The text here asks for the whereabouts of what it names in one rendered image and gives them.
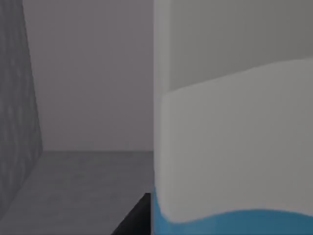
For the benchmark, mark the white and blue bottle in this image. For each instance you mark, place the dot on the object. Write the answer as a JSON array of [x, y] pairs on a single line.
[[232, 147]]

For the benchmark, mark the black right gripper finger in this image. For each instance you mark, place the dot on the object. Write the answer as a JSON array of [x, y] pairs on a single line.
[[140, 218]]

